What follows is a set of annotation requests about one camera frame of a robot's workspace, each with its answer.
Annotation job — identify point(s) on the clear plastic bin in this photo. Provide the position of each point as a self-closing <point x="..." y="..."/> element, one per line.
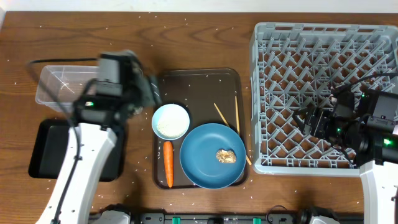
<point x="67" y="82"/>

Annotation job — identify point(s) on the crumpled gold foil ball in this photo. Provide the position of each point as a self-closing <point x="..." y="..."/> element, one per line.
<point x="226" y="156"/>

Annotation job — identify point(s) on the light blue rice bowl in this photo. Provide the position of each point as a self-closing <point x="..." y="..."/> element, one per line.
<point x="170" y="122"/>

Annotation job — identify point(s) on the grey dishwasher rack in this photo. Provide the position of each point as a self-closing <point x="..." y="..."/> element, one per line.
<point x="295" y="66"/>

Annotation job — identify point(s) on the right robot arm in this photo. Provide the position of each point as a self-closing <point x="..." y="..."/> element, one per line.
<point x="369" y="128"/>

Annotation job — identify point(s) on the black waste bin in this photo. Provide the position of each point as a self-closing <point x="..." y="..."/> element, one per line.
<point x="51" y="145"/>

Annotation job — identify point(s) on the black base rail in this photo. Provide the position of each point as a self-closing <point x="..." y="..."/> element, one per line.
<point x="277" y="214"/>

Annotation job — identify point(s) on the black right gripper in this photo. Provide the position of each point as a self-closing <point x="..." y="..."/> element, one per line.
<point x="318" y="119"/>

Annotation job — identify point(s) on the wooden chopstick left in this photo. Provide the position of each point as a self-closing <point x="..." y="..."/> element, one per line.
<point x="221" y="115"/>

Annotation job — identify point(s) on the dark blue plate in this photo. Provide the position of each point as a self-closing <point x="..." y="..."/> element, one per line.
<point x="198" y="156"/>

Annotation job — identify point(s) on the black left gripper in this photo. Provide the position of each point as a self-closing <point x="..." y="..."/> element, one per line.
<point x="153" y="91"/>

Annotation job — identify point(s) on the brown serving tray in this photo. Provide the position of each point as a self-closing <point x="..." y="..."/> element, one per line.
<point x="196" y="91"/>

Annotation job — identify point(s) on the wooden chopstick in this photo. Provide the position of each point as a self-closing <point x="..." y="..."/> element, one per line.
<point x="221" y="115"/>
<point x="238" y="125"/>

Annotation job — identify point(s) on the wooden chopstick right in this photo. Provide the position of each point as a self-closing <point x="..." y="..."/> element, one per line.
<point x="238" y="125"/>

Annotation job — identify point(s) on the orange carrot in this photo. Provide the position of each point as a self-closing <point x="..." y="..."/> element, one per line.
<point x="169" y="163"/>

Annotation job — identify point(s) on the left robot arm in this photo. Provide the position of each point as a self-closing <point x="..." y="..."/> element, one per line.
<point x="119" y="91"/>

